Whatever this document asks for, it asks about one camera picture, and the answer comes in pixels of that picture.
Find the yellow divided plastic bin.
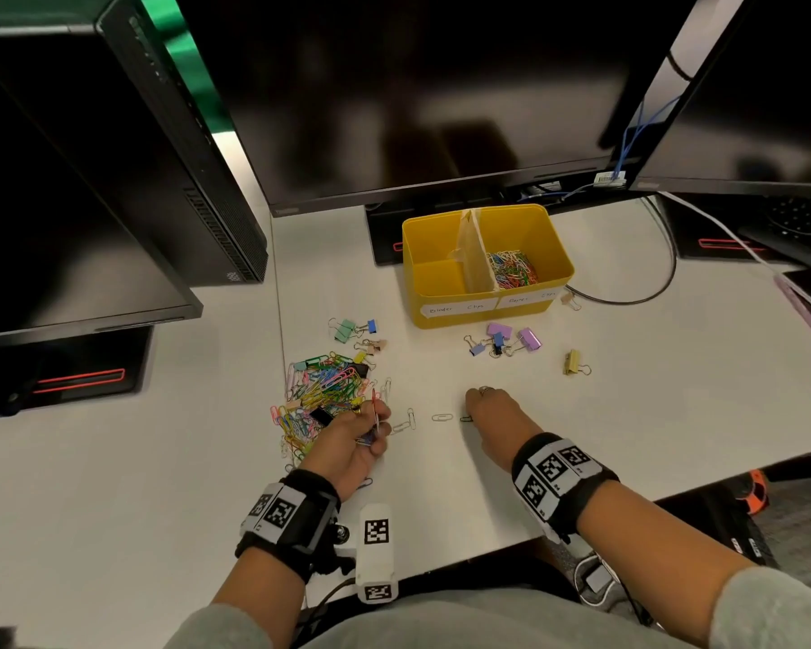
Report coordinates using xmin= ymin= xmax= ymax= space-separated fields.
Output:
xmin=402 ymin=203 xmax=576 ymax=330

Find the person's right hand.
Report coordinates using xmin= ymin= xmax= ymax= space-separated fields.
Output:
xmin=464 ymin=386 xmax=545 ymax=474

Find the black wristband with markers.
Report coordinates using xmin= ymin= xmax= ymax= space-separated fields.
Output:
xmin=511 ymin=432 xmax=620 ymax=543
xmin=234 ymin=469 xmax=342 ymax=583

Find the pile of colorful clips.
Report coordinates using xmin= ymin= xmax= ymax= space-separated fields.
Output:
xmin=269 ymin=349 xmax=476 ymax=491

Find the black computer monitor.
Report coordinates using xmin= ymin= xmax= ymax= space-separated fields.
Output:
xmin=175 ymin=0 xmax=704 ymax=218
xmin=0 ymin=32 xmax=204 ymax=352
xmin=597 ymin=0 xmax=811 ymax=198

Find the thin black camera cable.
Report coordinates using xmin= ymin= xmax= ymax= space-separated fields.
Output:
xmin=296 ymin=577 xmax=360 ymax=646

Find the black monitor stand base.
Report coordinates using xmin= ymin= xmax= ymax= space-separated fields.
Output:
xmin=0 ymin=327 xmax=153 ymax=416
xmin=655 ymin=194 xmax=796 ymax=264

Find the blue cable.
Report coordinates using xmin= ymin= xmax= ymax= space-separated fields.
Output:
xmin=520 ymin=97 xmax=682 ymax=200

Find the person's right forearm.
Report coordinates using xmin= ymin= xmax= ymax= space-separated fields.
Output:
xmin=576 ymin=480 xmax=758 ymax=648

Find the black desktop computer tower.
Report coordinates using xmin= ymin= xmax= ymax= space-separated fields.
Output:
xmin=0 ymin=0 xmax=269 ymax=286

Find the heap of sorted paper clips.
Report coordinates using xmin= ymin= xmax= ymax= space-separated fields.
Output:
xmin=486 ymin=249 xmax=541 ymax=290

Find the white cable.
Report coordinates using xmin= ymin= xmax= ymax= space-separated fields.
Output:
xmin=659 ymin=190 xmax=811 ymax=312

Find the person's left hand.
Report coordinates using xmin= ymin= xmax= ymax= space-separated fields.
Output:
xmin=299 ymin=398 xmax=393 ymax=502

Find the white plug with cable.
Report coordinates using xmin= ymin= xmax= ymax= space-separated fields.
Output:
xmin=572 ymin=552 xmax=633 ymax=610

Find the small bunch of paper clips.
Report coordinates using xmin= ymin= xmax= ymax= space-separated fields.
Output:
xmin=354 ymin=388 xmax=383 ymax=447

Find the black keyboard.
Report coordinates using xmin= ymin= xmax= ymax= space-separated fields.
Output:
xmin=736 ymin=195 xmax=811 ymax=278

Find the orange and black shoe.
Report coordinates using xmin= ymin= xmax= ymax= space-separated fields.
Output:
xmin=743 ymin=469 xmax=771 ymax=516

